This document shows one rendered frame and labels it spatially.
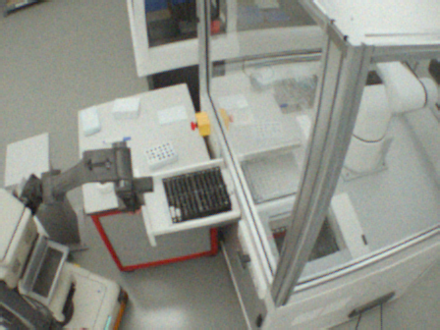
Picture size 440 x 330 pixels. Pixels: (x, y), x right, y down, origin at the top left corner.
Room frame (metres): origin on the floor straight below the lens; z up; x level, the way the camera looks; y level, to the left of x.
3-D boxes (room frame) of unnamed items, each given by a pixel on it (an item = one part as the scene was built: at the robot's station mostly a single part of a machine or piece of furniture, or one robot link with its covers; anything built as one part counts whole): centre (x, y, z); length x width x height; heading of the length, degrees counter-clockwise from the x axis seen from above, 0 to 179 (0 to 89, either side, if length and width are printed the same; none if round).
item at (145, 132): (1.28, 0.37, 0.38); 0.62 x 0.58 x 0.76; 14
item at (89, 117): (1.41, 0.62, 0.78); 0.15 x 0.10 x 0.04; 21
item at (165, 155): (1.19, 0.25, 0.78); 0.12 x 0.08 x 0.04; 114
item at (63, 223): (1.21, 0.98, 0.38); 0.30 x 0.30 x 0.76; 14
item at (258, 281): (0.65, -0.11, 0.87); 0.29 x 0.02 x 0.11; 14
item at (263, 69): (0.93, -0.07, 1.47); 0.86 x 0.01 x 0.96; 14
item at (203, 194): (0.93, 0.09, 0.87); 0.22 x 0.18 x 0.06; 104
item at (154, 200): (0.93, 0.08, 0.86); 0.40 x 0.26 x 0.06; 104
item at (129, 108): (1.47, 0.44, 0.79); 0.13 x 0.09 x 0.05; 89
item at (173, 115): (1.43, 0.21, 0.77); 0.13 x 0.09 x 0.02; 105
